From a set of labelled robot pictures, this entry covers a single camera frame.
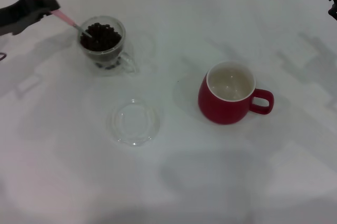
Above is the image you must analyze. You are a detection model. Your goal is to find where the coffee beans pile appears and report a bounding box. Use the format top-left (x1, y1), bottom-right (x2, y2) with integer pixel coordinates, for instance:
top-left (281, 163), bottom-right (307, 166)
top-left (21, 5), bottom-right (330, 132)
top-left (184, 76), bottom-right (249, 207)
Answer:
top-left (80, 22), bottom-right (123, 53)

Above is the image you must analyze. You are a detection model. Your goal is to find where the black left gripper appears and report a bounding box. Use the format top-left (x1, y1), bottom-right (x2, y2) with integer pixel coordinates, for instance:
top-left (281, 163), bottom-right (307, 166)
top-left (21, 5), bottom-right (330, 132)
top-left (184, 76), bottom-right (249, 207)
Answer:
top-left (0, 0), bottom-right (61, 36)

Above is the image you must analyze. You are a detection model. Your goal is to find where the clear glass saucer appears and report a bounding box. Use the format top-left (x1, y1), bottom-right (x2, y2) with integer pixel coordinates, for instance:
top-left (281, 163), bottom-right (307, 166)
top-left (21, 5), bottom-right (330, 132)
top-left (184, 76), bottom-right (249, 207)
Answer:
top-left (106, 98), bottom-right (162, 147)

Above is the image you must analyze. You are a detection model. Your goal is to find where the double-walled glass cup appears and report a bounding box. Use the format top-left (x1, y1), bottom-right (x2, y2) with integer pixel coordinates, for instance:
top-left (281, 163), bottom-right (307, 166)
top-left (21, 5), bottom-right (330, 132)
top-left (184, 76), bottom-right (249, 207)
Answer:
top-left (76, 15), bottom-right (138, 77)

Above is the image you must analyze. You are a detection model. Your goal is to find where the red ceramic mug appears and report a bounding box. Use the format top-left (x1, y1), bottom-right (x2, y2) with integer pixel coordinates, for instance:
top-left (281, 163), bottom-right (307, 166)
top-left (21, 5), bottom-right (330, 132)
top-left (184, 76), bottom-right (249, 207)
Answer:
top-left (197, 60), bottom-right (275, 125)

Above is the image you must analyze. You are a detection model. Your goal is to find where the pink-handled metal spoon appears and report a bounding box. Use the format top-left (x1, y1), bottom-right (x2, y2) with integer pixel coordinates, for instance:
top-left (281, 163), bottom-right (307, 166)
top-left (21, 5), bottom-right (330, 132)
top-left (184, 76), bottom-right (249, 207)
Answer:
top-left (51, 10), bottom-right (93, 39)

